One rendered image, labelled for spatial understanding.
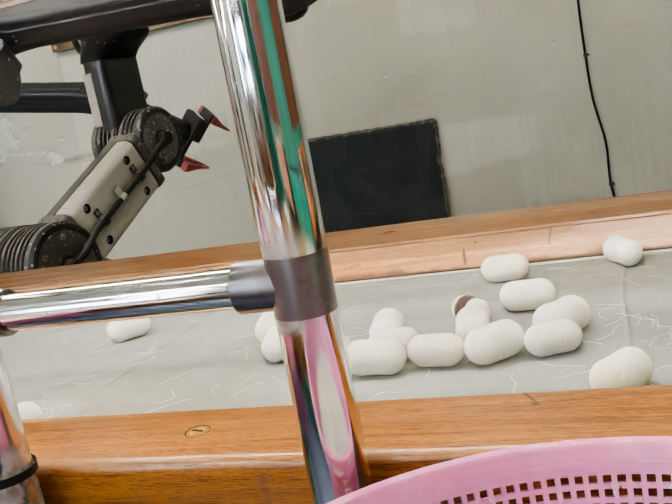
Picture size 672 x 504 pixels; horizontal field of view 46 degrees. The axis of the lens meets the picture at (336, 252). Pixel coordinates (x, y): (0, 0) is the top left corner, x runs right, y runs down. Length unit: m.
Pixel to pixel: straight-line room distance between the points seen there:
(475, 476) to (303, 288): 0.09
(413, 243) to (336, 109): 1.99
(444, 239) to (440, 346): 0.24
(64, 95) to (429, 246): 1.18
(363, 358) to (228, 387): 0.09
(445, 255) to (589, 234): 0.11
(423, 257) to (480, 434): 0.37
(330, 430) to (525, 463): 0.07
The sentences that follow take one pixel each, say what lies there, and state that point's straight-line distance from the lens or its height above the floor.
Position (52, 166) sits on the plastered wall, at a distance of 3.21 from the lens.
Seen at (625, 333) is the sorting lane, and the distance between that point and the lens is 0.48.
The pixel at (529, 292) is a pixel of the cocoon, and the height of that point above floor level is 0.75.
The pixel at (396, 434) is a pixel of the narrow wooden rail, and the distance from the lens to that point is 0.33.
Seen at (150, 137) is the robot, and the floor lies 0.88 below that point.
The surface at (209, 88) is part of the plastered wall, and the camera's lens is 2.82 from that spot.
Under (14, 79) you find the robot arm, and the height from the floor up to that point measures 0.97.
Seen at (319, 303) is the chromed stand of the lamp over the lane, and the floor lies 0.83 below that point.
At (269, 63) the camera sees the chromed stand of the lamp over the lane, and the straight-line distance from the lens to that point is 0.26.
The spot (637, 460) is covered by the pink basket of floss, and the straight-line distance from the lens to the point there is 0.29.
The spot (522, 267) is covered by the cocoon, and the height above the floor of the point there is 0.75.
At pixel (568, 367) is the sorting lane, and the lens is 0.44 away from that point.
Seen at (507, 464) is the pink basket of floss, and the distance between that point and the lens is 0.29.
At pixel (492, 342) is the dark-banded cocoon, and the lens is 0.44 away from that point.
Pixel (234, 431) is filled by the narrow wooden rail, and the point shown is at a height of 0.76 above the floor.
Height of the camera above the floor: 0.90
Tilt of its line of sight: 12 degrees down
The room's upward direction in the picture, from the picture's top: 11 degrees counter-clockwise
